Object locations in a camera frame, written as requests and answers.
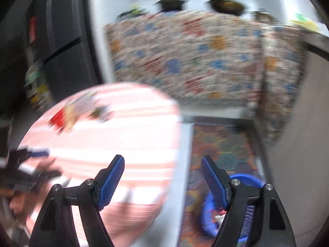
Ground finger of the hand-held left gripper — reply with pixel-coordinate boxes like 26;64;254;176
15;164;63;184
9;147;51;161

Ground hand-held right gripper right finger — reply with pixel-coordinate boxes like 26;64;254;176
200;156;296;247

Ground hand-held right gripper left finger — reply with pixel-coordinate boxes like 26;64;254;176
29;154;125;247

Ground blue plastic basket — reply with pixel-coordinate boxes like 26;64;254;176
200;174;264;243

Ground red foil wrapper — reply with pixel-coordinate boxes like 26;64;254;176
214;208;228;223

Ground beige wrapper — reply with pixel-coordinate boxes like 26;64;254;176
64;104;81;129

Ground dark gold foil wrapper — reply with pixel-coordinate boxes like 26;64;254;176
90;105;112;123

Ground person's left hand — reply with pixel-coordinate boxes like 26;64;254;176
9;192;35;214

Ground colourful hexagon floor mat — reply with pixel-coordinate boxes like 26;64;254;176
179;123;263;247

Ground pink striped tablecloth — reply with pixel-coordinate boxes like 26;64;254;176
15;82;184;246

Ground red hanging cloth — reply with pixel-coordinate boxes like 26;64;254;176
28;17;37;43

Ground grey refrigerator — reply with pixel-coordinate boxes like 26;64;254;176
0;0;101;110

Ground large printed blanket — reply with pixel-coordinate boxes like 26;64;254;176
104;10;266;106

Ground steel pot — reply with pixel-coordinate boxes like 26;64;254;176
250;9;281;24

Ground black wok with lid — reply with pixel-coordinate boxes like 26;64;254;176
204;0;246;16

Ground black clay pot orange lid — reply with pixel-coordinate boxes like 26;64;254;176
153;0;190;12

